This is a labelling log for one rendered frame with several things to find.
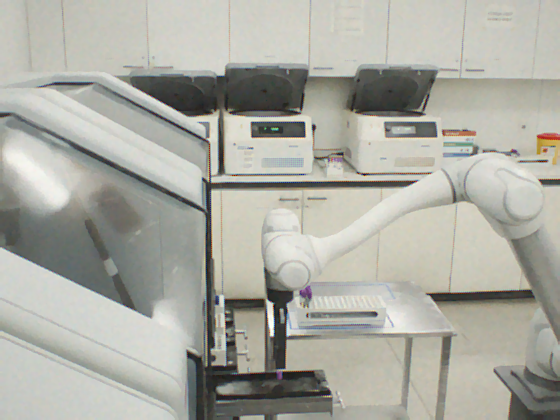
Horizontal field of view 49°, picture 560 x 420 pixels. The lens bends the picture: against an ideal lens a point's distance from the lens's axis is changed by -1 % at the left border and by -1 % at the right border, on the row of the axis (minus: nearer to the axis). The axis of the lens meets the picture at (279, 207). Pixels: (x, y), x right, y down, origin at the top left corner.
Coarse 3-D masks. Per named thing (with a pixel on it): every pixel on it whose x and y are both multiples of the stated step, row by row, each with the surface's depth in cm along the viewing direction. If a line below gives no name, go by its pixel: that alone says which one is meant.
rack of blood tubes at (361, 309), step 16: (320, 304) 208; (336, 304) 209; (352, 304) 209; (368, 304) 209; (384, 304) 208; (304, 320) 205; (320, 320) 206; (336, 320) 206; (352, 320) 206; (368, 320) 207; (384, 320) 207
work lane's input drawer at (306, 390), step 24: (216, 384) 173; (240, 384) 173; (264, 384) 174; (288, 384) 174; (312, 384) 174; (216, 408) 165; (240, 408) 166; (264, 408) 167; (288, 408) 167; (312, 408) 168
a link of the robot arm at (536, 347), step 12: (540, 312) 187; (540, 324) 185; (528, 336) 192; (540, 336) 184; (552, 336) 180; (528, 348) 191; (540, 348) 184; (528, 360) 191; (540, 360) 185; (540, 372) 187; (552, 372) 181
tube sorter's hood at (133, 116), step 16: (80, 96) 164; (96, 96) 176; (112, 96) 190; (112, 112) 167; (128, 112) 179; (144, 112) 193; (128, 128) 158; (144, 128) 169; (160, 128) 182; (176, 128) 197; (160, 144) 160; (176, 144) 172; (192, 144) 185; (208, 144) 202; (192, 160) 163; (208, 160) 183; (208, 176) 177; (208, 192) 149; (208, 208) 150
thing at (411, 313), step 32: (320, 288) 237; (352, 288) 238; (384, 288) 238; (416, 288) 238; (288, 320) 210; (416, 320) 211; (448, 352) 205; (288, 416) 249; (320, 416) 249; (352, 416) 249; (384, 416) 249
